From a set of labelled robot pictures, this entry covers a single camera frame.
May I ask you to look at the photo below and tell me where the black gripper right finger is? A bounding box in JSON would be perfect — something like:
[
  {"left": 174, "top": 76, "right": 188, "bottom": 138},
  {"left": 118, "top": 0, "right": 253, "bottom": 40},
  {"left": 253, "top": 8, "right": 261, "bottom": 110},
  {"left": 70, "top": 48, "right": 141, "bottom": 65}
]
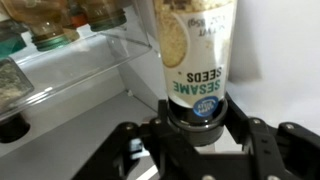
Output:
[{"left": 224, "top": 93, "right": 320, "bottom": 180}]

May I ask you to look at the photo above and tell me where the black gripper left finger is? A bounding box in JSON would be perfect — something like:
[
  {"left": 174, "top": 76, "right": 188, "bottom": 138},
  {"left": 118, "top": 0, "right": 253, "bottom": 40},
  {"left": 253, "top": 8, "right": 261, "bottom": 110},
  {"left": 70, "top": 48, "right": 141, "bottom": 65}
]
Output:
[{"left": 71, "top": 99, "right": 178, "bottom": 180}]

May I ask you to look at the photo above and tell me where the sesame seeds shaker black cap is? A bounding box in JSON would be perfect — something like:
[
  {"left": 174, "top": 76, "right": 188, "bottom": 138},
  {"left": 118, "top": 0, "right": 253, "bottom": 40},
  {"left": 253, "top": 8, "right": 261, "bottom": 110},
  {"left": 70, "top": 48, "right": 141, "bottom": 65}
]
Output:
[{"left": 153, "top": 0, "right": 240, "bottom": 148}]

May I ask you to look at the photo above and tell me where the wooden upper cabinet box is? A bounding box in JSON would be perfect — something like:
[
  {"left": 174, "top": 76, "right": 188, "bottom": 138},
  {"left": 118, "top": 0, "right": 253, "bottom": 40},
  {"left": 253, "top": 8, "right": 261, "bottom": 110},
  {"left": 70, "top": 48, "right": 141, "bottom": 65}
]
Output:
[{"left": 0, "top": 0, "right": 234, "bottom": 180}]

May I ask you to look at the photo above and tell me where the open cabinet door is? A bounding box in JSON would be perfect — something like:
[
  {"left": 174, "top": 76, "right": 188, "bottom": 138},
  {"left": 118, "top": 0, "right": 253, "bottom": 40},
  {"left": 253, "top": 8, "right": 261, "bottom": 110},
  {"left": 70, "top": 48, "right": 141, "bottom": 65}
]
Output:
[{"left": 229, "top": 0, "right": 320, "bottom": 134}]

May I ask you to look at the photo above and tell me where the clear acrylic shelf riser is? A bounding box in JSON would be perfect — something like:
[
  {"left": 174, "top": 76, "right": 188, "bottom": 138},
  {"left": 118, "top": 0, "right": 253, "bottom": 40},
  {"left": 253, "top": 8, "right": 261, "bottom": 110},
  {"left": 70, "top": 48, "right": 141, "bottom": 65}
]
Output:
[{"left": 0, "top": 0, "right": 154, "bottom": 123}]

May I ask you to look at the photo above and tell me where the herb bottle black cap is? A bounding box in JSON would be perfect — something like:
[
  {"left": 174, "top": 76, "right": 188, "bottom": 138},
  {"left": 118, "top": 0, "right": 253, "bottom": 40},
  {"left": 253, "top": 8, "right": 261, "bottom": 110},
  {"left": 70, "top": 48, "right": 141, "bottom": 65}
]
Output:
[{"left": 0, "top": 58, "right": 35, "bottom": 145}]

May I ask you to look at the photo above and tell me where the amber jar green lid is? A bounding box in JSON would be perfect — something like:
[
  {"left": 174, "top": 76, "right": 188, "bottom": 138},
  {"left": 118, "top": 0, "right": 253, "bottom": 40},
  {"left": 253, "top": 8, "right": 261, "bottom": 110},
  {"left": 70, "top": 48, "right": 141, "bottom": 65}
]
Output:
[
  {"left": 78, "top": 0, "right": 128, "bottom": 33},
  {"left": 1, "top": 0, "right": 82, "bottom": 53}
]

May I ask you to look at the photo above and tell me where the small jar orange lid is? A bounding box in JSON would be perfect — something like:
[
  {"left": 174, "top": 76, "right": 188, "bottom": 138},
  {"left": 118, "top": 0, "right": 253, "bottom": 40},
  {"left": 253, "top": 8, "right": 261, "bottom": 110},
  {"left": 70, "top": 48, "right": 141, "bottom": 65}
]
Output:
[{"left": 68, "top": 4, "right": 88, "bottom": 30}]

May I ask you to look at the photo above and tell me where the teal glass jar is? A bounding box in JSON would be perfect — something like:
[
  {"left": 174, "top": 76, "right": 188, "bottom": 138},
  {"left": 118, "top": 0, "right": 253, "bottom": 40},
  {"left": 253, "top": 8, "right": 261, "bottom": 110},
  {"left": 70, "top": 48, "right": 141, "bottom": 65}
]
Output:
[{"left": 0, "top": 19, "right": 28, "bottom": 61}]

